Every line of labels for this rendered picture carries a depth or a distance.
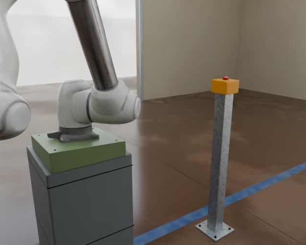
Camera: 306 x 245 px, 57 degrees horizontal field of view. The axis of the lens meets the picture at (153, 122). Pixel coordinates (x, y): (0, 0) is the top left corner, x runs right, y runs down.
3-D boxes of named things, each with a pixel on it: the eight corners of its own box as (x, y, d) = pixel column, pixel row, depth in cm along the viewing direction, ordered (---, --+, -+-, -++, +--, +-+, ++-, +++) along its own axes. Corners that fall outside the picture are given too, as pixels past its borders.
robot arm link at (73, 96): (69, 120, 146) (66, 77, 142) (101, 122, 142) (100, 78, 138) (51, 127, 131) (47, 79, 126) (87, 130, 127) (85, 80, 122)
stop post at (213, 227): (234, 230, 203) (249, 78, 172) (215, 242, 192) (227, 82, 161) (213, 217, 219) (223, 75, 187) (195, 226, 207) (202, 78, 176)
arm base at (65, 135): (44, 135, 139) (43, 124, 138) (88, 130, 150) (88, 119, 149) (52, 144, 124) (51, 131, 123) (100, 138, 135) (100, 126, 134)
